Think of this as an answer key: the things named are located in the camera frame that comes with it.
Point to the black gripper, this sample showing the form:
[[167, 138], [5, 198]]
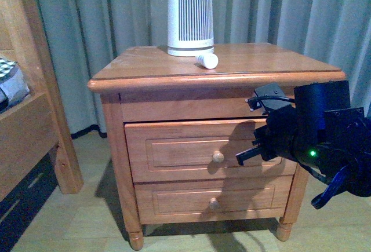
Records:
[[275, 138]]

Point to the wooden drawer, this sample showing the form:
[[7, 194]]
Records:
[[188, 201], [180, 151]]

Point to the white medicine bottle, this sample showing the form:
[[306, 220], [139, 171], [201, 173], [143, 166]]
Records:
[[208, 61]]

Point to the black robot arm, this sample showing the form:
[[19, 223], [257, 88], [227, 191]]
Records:
[[318, 129]]

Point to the upper round drawer knob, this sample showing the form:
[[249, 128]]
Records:
[[217, 157]]

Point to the round drawer knob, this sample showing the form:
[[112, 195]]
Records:
[[214, 204], [217, 157]]

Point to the lower round drawer knob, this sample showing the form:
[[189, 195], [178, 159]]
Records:
[[214, 204]]

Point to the wooden nightstand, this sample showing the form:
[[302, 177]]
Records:
[[146, 85]]

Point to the white ribbed heater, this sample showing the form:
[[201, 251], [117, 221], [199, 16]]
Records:
[[190, 27]]

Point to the grey pleated curtain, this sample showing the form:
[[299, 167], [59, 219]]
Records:
[[85, 35]]

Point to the black under-bed storage box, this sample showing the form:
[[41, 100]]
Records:
[[22, 204]]

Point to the checkered bedding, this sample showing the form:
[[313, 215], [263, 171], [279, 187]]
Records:
[[14, 87]]

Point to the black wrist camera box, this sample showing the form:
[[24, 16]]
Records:
[[268, 98]]

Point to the wooden bed frame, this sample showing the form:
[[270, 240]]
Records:
[[36, 126]]

